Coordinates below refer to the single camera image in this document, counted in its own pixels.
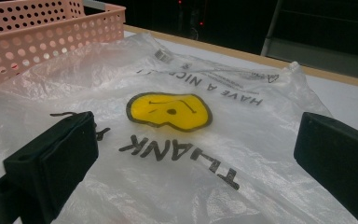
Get pink perforated plastic basket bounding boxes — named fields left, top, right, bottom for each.
left=0, top=0, right=127, bottom=94

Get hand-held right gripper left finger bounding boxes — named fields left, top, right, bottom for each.
left=3, top=110, right=100, bottom=224

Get clear plastic bag yellow print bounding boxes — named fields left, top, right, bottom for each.
left=0, top=32, right=358, bottom=224

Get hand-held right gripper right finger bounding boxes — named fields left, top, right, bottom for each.
left=293, top=111, right=358, bottom=224

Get white metal desk frame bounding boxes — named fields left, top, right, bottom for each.
left=260, top=0, right=358, bottom=84

